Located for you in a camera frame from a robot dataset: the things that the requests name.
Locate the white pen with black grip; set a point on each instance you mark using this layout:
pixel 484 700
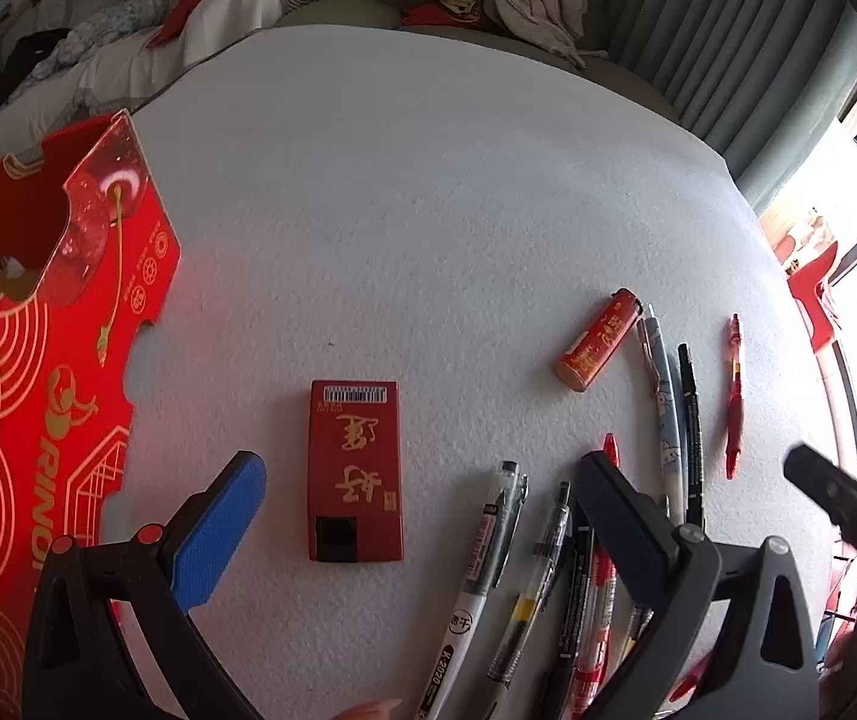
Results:
pixel 466 615

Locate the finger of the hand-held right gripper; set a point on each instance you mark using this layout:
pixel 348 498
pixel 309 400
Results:
pixel 841 499

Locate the red cardboard fruit box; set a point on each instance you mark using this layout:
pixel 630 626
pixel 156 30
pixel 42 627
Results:
pixel 23 390

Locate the black marker pen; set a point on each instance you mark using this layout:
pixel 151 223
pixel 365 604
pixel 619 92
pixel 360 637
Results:
pixel 577 607

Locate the light blue cartoon pen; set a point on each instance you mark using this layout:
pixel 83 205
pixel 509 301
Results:
pixel 665 405

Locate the red cloth item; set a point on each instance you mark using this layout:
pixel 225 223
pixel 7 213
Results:
pixel 436 17

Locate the light printed blanket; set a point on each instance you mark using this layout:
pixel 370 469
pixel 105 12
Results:
pixel 113 22

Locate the red gel pen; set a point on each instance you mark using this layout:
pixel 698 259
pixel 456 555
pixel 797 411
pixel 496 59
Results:
pixel 734 405
pixel 592 667

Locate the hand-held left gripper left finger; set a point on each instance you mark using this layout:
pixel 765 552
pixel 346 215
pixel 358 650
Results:
pixel 222 532

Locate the white fringed throw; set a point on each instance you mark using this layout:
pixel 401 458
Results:
pixel 38 101

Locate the clear pen with yellow band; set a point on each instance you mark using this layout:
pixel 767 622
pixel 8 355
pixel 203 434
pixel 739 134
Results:
pixel 526 607

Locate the thin black pen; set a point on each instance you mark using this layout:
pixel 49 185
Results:
pixel 691 420

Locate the green curtain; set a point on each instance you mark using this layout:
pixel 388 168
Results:
pixel 736 52

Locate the person's left hand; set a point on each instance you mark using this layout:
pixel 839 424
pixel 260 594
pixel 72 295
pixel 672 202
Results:
pixel 368 712

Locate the red cigarette pack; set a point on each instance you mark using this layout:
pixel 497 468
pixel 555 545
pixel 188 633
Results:
pixel 357 465

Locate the black clothes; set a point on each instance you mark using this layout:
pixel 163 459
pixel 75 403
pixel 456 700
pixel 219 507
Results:
pixel 31 49

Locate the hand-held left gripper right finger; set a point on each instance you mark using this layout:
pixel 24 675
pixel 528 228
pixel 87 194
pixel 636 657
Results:
pixel 620 532

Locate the red lighter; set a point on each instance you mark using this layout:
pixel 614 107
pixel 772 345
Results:
pixel 597 345

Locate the red plastic chair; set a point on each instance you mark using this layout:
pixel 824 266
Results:
pixel 811 292

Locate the green armchair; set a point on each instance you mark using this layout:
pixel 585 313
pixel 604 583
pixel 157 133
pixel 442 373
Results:
pixel 338 13

